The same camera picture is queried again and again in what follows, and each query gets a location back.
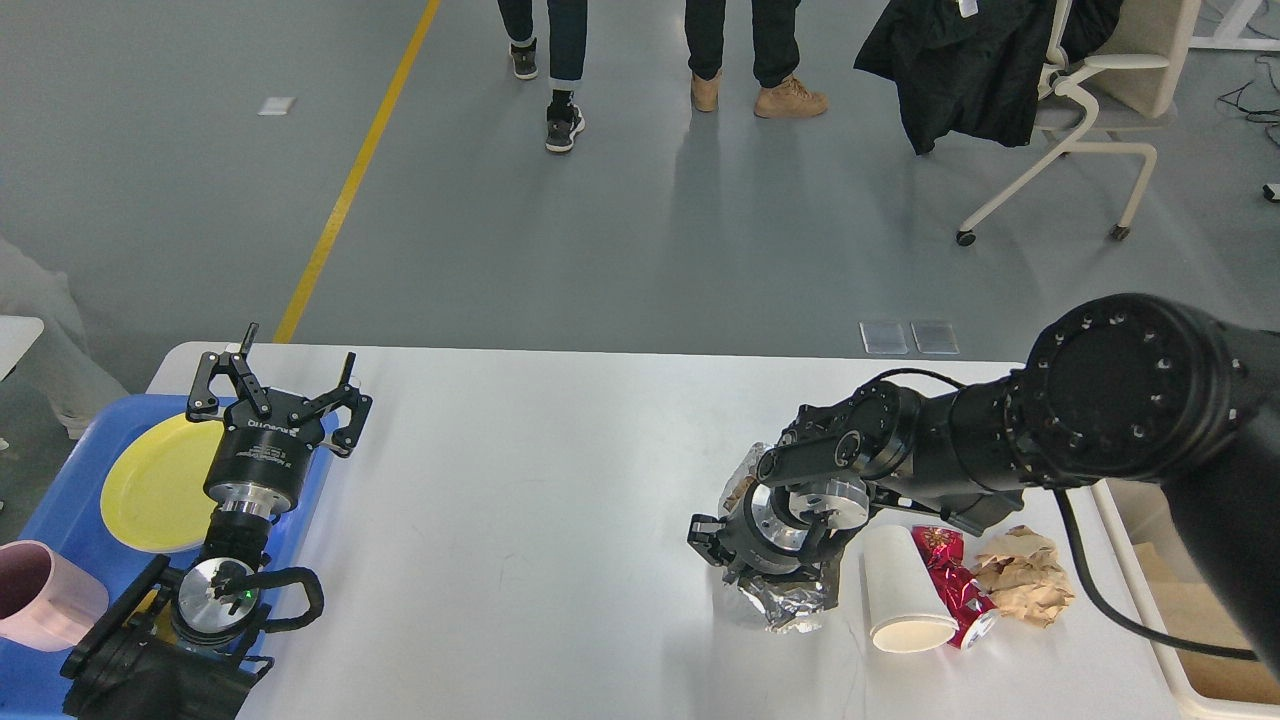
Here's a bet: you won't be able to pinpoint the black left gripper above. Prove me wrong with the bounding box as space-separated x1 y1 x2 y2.
186 323 372 518

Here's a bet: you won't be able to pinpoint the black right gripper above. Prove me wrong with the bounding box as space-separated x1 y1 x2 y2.
686 482 851 584

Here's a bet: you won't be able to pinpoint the aluminium foil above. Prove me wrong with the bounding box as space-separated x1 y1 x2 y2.
719 443 841 633

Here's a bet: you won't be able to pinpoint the yellow plastic plate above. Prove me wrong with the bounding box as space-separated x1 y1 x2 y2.
100 414 223 553

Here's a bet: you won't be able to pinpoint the white paper cup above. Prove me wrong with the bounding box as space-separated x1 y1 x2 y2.
863 525 957 653

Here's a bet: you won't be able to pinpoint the pink mug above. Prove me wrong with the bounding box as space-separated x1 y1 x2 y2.
1 539 110 652

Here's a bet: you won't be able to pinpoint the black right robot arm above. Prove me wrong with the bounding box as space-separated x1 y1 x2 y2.
687 293 1279 673

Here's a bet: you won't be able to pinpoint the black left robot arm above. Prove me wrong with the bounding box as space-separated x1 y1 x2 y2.
60 324 372 719

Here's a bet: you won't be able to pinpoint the blue plastic tray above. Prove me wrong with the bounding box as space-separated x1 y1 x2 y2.
1 395 338 719

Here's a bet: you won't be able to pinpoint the floor outlet plates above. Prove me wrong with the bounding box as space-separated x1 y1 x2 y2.
858 320 961 356

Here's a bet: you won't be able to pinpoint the red snack wrapper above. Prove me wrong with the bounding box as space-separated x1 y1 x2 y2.
910 525 1000 651

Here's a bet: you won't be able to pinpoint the white side table left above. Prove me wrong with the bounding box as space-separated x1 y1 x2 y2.
0 315 45 380

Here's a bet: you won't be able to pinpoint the person in white trousers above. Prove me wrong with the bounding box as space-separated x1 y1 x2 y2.
1 240 127 441

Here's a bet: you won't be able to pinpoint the small crumpled brown paper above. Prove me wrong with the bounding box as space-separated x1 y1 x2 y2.
972 525 1076 628

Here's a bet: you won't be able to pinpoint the white plastic bin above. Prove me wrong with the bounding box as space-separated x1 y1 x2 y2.
1092 480 1279 719

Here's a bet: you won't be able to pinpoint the person in black trousers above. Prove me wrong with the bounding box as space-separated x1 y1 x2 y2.
684 1 829 119

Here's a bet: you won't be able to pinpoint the person in dark jeans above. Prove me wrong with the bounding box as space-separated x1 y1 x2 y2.
497 1 588 154

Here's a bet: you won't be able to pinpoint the black jacket on chair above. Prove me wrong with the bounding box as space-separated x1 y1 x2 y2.
854 1 1057 156

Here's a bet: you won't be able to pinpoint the white office chair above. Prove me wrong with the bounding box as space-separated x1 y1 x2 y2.
955 1 1201 246

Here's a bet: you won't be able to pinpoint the white desk leg background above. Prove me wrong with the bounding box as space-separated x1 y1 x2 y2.
1190 1 1279 53

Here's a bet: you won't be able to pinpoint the black floor cables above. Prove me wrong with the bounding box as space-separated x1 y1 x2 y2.
1215 82 1280 151

